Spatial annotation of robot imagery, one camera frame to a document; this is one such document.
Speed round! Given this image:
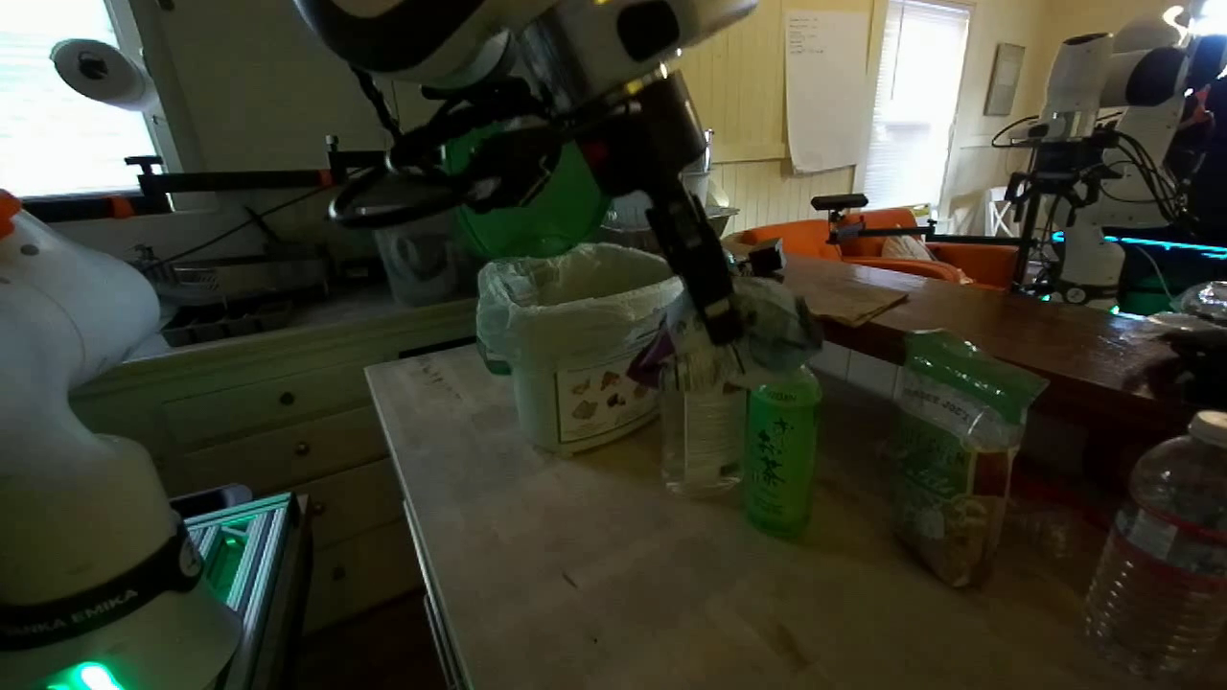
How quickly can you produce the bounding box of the white bin with liner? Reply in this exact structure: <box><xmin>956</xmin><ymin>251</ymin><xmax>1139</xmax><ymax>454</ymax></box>
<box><xmin>473</xmin><ymin>236</ymin><xmax>691</xmax><ymax>458</ymax></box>

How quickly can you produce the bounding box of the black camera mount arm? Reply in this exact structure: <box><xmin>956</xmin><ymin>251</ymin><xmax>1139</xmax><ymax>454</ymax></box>
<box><xmin>123</xmin><ymin>144</ymin><xmax>391</xmax><ymax>199</ymax></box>

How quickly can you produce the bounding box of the crumpled plastic bag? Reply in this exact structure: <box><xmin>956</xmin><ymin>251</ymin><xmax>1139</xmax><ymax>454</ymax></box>
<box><xmin>1168</xmin><ymin>275</ymin><xmax>1227</xmax><ymax>337</ymax></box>

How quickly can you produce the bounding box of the clear plastic bottle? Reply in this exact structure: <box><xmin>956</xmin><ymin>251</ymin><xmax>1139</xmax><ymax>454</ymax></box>
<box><xmin>657</xmin><ymin>296</ymin><xmax>750</xmax><ymax>502</ymax></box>

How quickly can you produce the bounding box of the clear packet with green top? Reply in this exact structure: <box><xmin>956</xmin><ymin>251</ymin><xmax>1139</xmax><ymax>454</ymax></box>
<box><xmin>884</xmin><ymin>327</ymin><xmax>1051</xmax><ymax>595</ymax></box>

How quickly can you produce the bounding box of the ribbed water bottle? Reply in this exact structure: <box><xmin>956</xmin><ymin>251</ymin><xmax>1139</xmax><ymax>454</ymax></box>
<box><xmin>1080</xmin><ymin>407</ymin><xmax>1227</xmax><ymax>680</ymax></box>

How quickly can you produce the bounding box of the pale drawer cabinet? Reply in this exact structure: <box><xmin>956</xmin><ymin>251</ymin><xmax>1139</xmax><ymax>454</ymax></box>
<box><xmin>68</xmin><ymin>296</ymin><xmax>478</xmax><ymax>634</ymax></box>

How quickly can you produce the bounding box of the black round plate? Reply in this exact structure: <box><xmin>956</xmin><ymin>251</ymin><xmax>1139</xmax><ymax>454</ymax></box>
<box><xmin>327</xmin><ymin>166</ymin><xmax>477</xmax><ymax>235</ymax></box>

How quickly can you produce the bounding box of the white wall paper sheet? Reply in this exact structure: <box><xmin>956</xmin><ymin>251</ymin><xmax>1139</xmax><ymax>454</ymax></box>
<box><xmin>780</xmin><ymin>7</ymin><xmax>879</xmax><ymax>181</ymax></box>

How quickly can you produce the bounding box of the white paper roll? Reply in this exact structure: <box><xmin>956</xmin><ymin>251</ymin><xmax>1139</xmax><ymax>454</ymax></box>
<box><xmin>46</xmin><ymin>33</ymin><xmax>156</xmax><ymax>113</ymax></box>

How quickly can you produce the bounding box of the framed wall picture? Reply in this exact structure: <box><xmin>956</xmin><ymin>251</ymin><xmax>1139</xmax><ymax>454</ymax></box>
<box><xmin>983</xmin><ymin>38</ymin><xmax>1033</xmax><ymax>123</ymax></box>

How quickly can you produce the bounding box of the green lit control box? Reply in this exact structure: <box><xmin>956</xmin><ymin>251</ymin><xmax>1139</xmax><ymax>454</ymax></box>
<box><xmin>171</xmin><ymin>486</ymin><xmax>319</xmax><ymax>690</ymax></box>

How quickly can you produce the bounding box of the large green mesh bag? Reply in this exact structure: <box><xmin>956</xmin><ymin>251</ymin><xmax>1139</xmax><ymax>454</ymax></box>
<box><xmin>442</xmin><ymin>123</ymin><xmax>615</xmax><ymax>269</ymax></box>

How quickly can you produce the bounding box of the green spray bottle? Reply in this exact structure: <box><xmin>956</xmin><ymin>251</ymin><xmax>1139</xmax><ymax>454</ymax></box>
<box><xmin>737</xmin><ymin>272</ymin><xmax>828</xmax><ymax>540</ymax></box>

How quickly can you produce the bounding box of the teal lit equipment box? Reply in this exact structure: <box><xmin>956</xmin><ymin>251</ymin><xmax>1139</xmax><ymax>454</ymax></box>
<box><xmin>1100</xmin><ymin>226</ymin><xmax>1227</xmax><ymax>316</ymax></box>

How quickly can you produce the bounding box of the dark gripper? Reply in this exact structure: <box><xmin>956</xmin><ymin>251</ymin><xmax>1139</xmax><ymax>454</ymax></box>
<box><xmin>589</xmin><ymin>70</ymin><xmax>757</xmax><ymax>350</ymax></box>

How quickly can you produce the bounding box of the brown paper sheet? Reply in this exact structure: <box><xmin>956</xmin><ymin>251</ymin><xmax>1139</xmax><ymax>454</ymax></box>
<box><xmin>794</xmin><ymin>272</ymin><xmax>911</xmax><ymax>330</ymax></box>

